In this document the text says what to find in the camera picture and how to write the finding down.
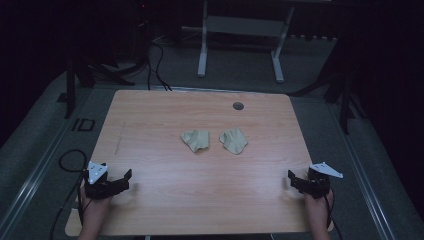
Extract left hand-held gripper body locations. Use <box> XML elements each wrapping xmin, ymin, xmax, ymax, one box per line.
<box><xmin>82</xmin><ymin>161</ymin><xmax>118</xmax><ymax>201</ymax></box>

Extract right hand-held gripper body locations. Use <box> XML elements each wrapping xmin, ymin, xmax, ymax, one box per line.
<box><xmin>305</xmin><ymin>161</ymin><xmax>345</xmax><ymax>200</ymax></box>

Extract pale green sock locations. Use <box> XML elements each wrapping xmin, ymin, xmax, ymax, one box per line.
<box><xmin>180</xmin><ymin>129</ymin><xmax>211</xmax><ymax>154</ymax></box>
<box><xmin>218</xmin><ymin>127</ymin><xmax>249</xmax><ymax>156</ymax></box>

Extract person's left hand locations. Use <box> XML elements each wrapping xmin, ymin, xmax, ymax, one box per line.
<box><xmin>79</xmin><ymin>186</ymin><xmax>114</xmax><ymax>223</ymax></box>

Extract person's right hand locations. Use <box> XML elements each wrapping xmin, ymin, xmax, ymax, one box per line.
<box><xmin>303</xmin><ymin>188</ymin><xmax>335</xmax><ymax>221</ymax></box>

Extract black metal stand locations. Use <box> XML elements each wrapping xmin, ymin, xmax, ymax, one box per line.
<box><xmin>289</xmin><ymin>31</ymin><xmax>369</xmax><ymax>136</ymax></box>
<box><xmin>57</xmin><ymin>0</ymin><xmax>151</xmax><ymax>120</ymax></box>

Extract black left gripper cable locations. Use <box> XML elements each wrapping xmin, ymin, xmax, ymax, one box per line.
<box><xmin>49</xmin><ymin>148</ymin><xmax>89</xmax><ymax>240</ymax></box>

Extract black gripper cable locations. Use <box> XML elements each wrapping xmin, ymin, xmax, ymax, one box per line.
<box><xmin>323</xmin><ymin>187</ymin><xmax>344</xmax><ymax>240</ymax></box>
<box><xmin>49</xmin><ymin>148</ymin><xmax>89</xmax><ymax>240</ymax></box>

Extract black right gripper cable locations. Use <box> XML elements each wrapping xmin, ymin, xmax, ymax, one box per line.
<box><xmin>323</xmin><ymin>187</ymin><xmax>344</xmax><ymax>240</ymax></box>

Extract metal floor rail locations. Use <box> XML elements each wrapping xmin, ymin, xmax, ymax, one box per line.
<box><xmin>324</xmin><ymin>99</ymin><xmax>399</xmax><ymax>240</ymax></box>
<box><xmin>0</xmin><ymin>87</ymin><xmax>116</xmax><ymax>236</ymax></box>

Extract black floor cables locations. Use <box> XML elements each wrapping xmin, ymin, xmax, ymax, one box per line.
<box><xmin>145</xmin><ymin>39</ymin><xmax>174</xmax><ymax>92</ymax></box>

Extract white metal desk frame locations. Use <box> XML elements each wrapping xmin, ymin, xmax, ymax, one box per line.
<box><xmin>180</xmin><ymin>0</ymin><xmax>296</xmax><ymax>84</ymax></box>

